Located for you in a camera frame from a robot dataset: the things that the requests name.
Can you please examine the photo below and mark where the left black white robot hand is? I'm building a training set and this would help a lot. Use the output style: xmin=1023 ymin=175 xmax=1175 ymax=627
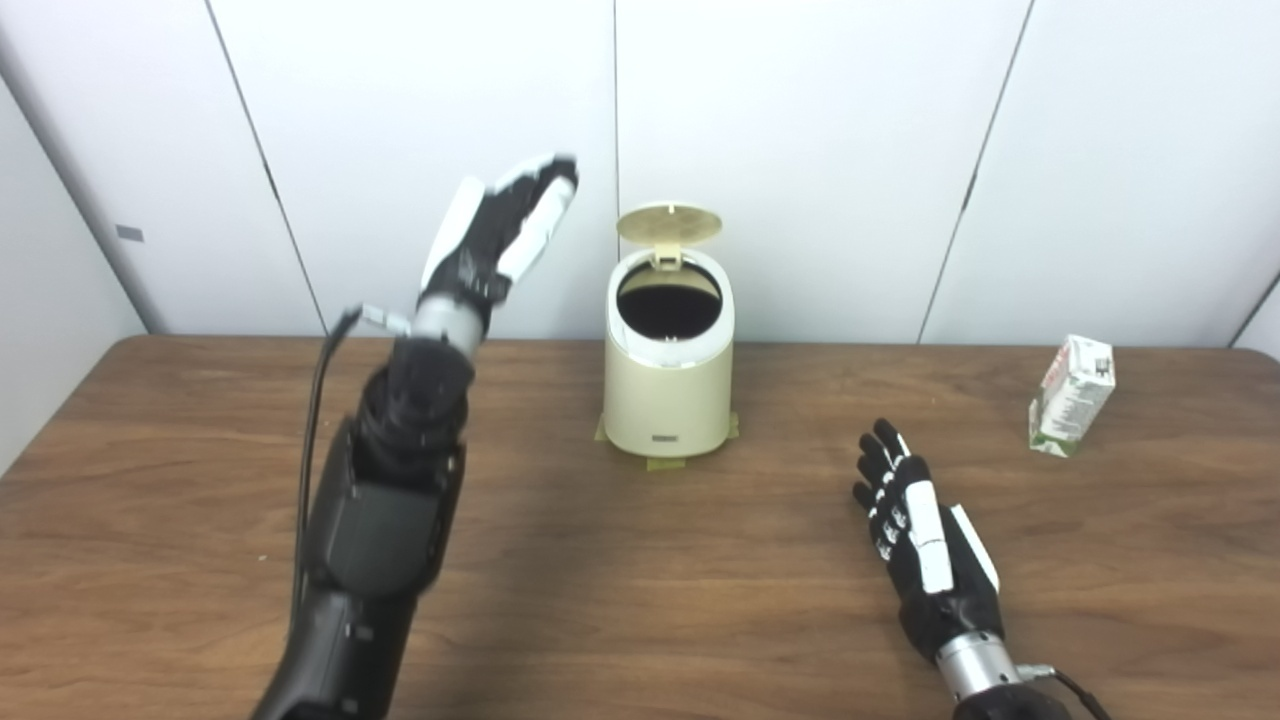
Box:
xmin=417 ymin=153 xmax=581 ymax=321

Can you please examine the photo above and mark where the round cream bin lid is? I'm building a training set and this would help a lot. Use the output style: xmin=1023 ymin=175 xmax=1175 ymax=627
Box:
xmin=616 ymin=203 xmax=723 ymax=269

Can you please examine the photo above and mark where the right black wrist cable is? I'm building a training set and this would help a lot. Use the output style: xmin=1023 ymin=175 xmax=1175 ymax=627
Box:
xmin=1015 ymin=664 xmax=1113 ymax=720

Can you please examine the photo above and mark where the cream-colored bin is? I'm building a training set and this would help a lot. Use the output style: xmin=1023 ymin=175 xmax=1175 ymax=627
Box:
xmin=603 ymin=203 xmax=736 ymax=459

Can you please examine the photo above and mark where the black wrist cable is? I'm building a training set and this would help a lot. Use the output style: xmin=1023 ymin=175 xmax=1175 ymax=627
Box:
xmin=1015 ymin=664 xmax=1113 ymax=720
xmin=292 ymin=305 xmax=413 ymax=611

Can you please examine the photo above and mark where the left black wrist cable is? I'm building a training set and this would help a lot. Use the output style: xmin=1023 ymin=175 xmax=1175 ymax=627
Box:
xmin=292 ymin=305 xmax=413 ymax=611

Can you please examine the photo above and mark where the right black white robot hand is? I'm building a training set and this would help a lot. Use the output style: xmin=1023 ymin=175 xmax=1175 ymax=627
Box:
xmin=852 ymin=418 xmax=1003 ymax=666

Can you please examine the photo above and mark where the white green milk carton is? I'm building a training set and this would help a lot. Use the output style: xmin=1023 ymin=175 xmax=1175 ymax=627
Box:
xmin=1028 ymin=334 xmax=1117 ymax=458

